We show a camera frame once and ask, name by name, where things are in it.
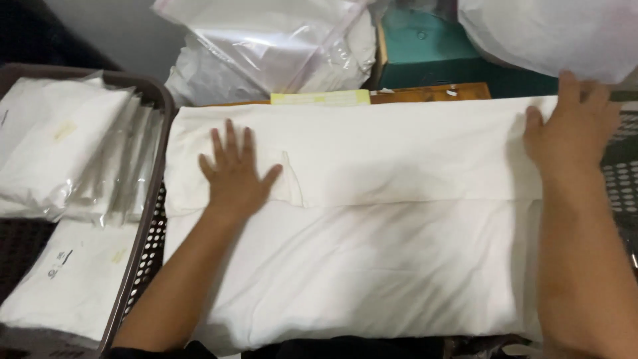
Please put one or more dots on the person's right hand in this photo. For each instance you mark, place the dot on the person's right hand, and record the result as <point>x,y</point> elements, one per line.
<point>573,132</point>

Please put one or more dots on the person's left hand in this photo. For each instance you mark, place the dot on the person's left hand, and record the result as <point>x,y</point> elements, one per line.
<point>234,184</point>

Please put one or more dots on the white cloth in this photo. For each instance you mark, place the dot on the white cloth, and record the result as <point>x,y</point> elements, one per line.
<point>369,239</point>

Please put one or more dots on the black perforated plastic basket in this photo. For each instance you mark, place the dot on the black perforated plastic basket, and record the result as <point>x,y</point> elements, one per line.
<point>623,184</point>

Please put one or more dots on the brown perforated plastic basket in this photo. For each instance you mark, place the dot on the brown perforated plastic basket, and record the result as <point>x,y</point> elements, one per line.
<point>149,209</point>

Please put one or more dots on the large white plastic bag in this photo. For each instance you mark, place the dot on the large white plastic bag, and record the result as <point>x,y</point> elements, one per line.
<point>548,35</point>

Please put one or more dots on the yellow paper strip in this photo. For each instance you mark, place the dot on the yellow paper strip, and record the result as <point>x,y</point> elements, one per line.
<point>319,97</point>

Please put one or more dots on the large clear bag of cloth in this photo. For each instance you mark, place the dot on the large clear bag of cloth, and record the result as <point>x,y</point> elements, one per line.
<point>269,45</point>

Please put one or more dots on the brown wooden board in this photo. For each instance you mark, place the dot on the brown wooden board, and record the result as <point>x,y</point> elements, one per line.
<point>428,93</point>

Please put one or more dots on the teal box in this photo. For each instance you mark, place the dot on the teal box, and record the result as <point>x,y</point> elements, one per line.
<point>428,50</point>

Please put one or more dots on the stack of bagged white cloths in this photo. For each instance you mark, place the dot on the stack of bagged white cloths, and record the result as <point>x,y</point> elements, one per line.
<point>65,144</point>

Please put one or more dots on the person's dark clothing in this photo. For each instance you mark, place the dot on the person's dark clothing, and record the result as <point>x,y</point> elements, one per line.
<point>324,349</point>

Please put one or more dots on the bagged cloth with black print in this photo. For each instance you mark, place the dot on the bagged cloth with black print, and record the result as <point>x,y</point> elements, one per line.
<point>70,284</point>

